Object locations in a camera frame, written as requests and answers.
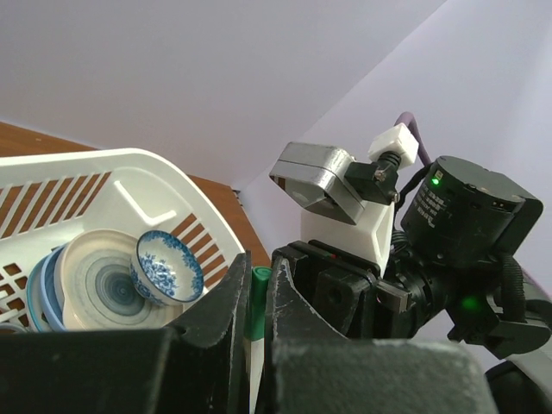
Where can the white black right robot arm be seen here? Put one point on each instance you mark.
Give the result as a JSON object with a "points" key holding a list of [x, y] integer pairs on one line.
{"points": [[453, 250]]}

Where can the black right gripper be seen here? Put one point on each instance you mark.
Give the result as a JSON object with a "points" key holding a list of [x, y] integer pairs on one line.
{"points": [[348, 292]]}

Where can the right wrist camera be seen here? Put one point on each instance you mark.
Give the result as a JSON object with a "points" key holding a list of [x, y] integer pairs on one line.
{"points": [[348, 204]]}

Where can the stacked plates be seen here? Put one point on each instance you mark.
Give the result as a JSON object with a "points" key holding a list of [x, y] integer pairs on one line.
{"points": [[86, 285]]}

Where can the dark green pen cap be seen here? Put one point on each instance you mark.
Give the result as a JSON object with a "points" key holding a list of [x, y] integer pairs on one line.
{"points": [[255, 318]]}

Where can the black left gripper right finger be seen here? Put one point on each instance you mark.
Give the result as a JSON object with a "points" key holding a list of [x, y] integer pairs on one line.
{"points": [[312, 368]]}

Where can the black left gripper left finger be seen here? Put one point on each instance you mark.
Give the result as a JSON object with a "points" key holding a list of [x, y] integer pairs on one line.
{"points": [[195, 364]]}

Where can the white plastic dish basket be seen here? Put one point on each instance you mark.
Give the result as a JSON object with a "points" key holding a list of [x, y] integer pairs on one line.
{"points": [[48, 199]]}

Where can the blue patterned bowl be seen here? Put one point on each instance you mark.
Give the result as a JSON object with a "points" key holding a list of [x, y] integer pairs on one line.
{"points": [[164, 270]]}

